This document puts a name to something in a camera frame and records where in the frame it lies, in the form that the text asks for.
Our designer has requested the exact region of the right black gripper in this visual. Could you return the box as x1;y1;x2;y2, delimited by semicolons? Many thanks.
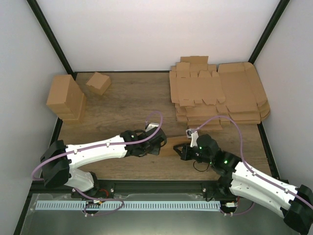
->
174;143;213;165

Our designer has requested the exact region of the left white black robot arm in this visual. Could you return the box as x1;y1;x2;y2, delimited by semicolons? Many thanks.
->
40;127;167;198

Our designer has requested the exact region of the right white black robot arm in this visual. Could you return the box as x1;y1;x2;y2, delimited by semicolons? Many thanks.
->
173;134;313;235

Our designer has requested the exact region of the small folded cardboard box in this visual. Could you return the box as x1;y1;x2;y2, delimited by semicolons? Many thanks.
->
86;72;112;95

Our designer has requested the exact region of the low folded cardboard box stack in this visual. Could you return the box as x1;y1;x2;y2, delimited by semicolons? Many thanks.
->
56;93;87;123

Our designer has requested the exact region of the tall folded cardboard box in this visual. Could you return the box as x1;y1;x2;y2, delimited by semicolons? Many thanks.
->
46;74;83;113

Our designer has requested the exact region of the stack of flat cardboard blanks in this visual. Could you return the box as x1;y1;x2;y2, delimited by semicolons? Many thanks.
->
169;56;228;129

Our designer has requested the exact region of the large flat cardboard blanks stack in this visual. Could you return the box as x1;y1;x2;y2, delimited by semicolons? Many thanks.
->
217;62;270;124

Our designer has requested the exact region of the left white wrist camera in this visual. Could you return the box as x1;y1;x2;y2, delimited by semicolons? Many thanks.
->
145;122;159;135

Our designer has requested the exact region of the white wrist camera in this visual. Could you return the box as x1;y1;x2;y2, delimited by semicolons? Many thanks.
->
145;122;159;135
186;129;199;147

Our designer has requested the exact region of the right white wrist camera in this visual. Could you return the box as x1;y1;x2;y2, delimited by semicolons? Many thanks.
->
186;129;199;147

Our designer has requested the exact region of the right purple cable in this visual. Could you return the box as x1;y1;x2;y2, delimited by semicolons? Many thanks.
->
190;115;313;217

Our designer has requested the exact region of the black aluminium frame rail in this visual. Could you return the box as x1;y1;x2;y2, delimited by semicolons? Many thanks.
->
31;180;289;194

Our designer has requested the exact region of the grey metal base plate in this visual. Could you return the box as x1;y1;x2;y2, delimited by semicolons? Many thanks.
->
16;194;296;235

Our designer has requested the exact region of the light blue slotted cable duct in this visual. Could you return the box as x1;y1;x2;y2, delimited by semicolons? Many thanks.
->
35;200;221;212

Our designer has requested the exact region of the right black frame post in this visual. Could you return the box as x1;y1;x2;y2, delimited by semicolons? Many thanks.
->
248;0;290;64

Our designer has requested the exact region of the black frame post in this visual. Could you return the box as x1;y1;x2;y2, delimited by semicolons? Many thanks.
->
27;0;74;75
248;0;290;64

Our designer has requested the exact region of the left black frame post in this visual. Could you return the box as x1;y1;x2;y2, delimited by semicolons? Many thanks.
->
27;0;74;75

